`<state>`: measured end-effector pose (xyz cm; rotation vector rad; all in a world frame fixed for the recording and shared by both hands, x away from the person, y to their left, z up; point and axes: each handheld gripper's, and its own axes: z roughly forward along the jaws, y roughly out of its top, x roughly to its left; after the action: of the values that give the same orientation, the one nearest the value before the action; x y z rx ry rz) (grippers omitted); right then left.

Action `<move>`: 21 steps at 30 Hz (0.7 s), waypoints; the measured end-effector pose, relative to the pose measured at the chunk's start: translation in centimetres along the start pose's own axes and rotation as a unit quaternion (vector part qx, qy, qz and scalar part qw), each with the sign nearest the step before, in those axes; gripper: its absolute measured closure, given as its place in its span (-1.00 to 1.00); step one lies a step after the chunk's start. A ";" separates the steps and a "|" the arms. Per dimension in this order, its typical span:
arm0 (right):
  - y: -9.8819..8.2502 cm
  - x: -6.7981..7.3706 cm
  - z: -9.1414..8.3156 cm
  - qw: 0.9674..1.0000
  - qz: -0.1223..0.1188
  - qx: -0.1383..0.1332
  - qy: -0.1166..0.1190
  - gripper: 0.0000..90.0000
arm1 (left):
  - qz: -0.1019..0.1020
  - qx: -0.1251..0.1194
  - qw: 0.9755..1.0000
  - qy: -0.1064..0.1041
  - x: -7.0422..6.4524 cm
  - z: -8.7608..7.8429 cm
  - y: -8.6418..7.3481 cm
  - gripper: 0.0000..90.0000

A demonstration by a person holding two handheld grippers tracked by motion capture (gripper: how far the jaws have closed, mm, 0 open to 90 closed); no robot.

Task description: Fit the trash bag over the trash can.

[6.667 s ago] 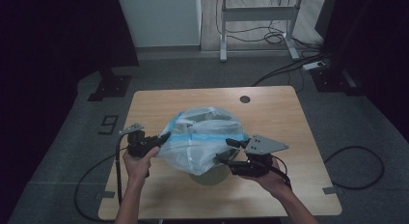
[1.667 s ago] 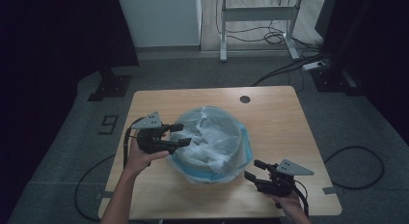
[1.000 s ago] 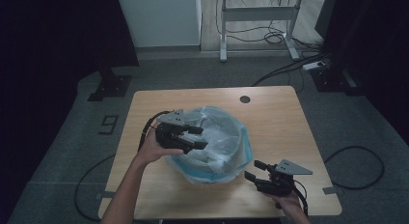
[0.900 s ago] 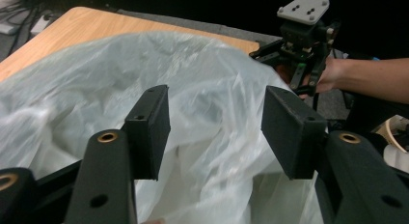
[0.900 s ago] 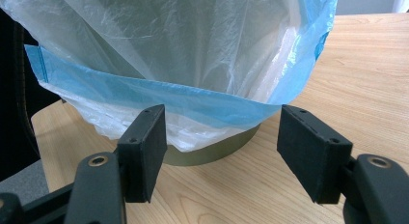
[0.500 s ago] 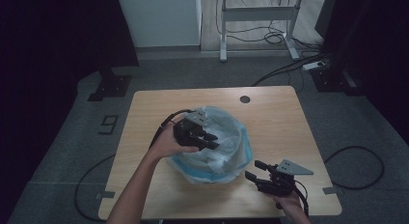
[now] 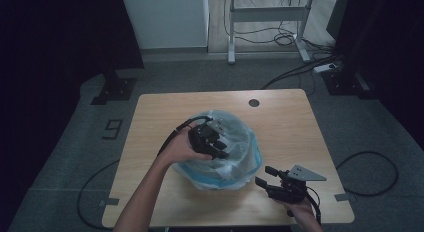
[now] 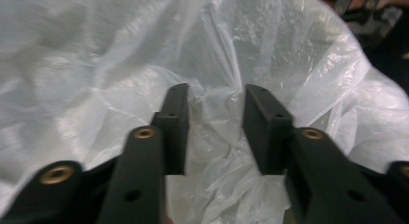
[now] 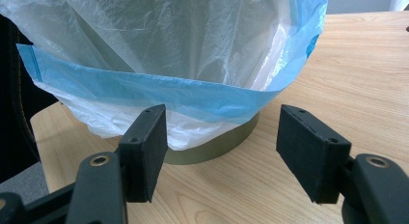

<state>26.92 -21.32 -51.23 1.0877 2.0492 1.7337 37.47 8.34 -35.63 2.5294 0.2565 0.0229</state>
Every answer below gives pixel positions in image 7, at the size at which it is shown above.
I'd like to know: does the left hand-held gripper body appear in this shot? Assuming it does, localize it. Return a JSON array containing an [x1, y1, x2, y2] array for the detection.
[[188, 117, 231, 157]]

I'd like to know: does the hand-held gripper black cable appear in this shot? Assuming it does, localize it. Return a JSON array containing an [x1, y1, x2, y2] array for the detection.
[[156, 115, 213, 158], [304, 186, 323, 226]]

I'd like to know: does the dark curtain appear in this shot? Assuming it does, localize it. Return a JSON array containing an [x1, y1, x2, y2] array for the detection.
[[0, 0, 145, 226], [326, 0, 424, 150]]

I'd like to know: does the black floor cable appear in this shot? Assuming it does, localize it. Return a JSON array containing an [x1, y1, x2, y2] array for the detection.
[[76, 159, 121, 231], [335, 150, 400, 197]]

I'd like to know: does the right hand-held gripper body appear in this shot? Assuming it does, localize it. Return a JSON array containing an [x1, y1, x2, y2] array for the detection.
[[265, 163, 328, 205]]

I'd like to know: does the right hand-held gripper black cable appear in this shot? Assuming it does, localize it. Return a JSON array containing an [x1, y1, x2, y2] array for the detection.
[[304, 186, 323, 226]]

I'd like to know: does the white power strip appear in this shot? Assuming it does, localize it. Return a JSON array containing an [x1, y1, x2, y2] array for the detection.
[[312, 62, 340, 74]]

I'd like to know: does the black stand base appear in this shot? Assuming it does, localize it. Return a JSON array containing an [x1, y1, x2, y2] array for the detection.
[[90, 69, 138, 106], [321, 69, 375, 100]]

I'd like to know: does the thick black cable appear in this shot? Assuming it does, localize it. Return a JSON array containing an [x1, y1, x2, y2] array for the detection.
[[261, 54, 342, 91]]

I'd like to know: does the person's left hand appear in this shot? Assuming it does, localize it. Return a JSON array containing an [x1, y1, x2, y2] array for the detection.
[[162, 121, 213, 167]]

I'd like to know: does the white cabinet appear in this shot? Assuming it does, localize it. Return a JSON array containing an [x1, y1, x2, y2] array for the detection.
[[120, 0, 210, 50]]

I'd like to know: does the left hand-held gripper black cable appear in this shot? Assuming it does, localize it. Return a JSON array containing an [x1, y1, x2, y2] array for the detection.
[[156, 115, 213, 158]]

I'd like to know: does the grey tape piece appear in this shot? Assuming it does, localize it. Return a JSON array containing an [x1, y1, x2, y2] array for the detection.
[[334, 192, 355, 203], [98, 197, 120, 207]]

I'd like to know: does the white garbage bag blue drawstring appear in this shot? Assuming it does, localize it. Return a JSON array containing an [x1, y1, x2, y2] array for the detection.
[[172, 109, 264, 192]]

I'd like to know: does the thin black cable tangle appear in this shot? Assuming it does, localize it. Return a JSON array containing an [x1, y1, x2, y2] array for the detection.
[[223, 0, 334, 49]]

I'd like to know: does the person's right hand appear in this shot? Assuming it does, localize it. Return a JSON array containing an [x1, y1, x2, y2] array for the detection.
[[282, 197, 317, 220]]

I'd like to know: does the white desk frame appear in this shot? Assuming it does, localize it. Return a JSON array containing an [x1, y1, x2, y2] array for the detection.
[[224, 0, 316, 65]]

